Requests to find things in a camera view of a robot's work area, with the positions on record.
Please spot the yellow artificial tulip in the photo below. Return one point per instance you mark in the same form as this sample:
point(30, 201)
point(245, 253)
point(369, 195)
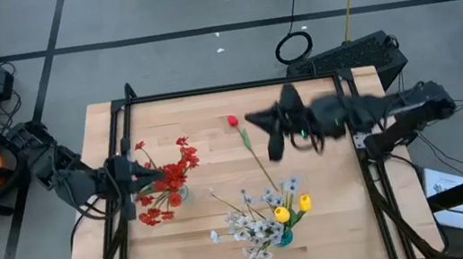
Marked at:
point(305, 202)
point(282, 214)

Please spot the black metal table frame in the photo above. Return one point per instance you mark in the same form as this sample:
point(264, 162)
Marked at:
point(208, 90)

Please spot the red artificial flower spray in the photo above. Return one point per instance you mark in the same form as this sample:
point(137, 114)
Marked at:
point(153, 215)
point(176, 173)

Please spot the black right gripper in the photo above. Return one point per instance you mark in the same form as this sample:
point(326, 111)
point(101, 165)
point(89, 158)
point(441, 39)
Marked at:
point(295, 118)

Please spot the white paper sheet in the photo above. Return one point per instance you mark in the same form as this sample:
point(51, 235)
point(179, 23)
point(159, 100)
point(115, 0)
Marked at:
point(446, 203)

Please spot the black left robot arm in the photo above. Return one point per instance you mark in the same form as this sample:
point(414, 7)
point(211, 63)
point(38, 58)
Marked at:
point(76, 185)

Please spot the white artificial flower spray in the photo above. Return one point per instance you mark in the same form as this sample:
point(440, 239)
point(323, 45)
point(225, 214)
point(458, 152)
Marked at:
point(289, 185)
point(256, 257)

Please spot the black perforated computer tower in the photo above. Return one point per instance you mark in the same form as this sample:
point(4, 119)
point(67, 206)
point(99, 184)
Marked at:
point(348, 56)

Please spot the clear ribbed glass vase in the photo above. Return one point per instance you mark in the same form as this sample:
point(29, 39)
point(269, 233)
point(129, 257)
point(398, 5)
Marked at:
point(184, 193)

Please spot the blue diamond-pattern glass vase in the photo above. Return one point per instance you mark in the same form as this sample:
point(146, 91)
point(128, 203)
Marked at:
point(287, 239)

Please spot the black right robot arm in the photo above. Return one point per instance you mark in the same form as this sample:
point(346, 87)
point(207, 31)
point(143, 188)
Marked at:
point(406, 116)

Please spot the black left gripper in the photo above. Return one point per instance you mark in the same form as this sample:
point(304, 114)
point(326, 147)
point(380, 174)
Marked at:
point(122, 176)

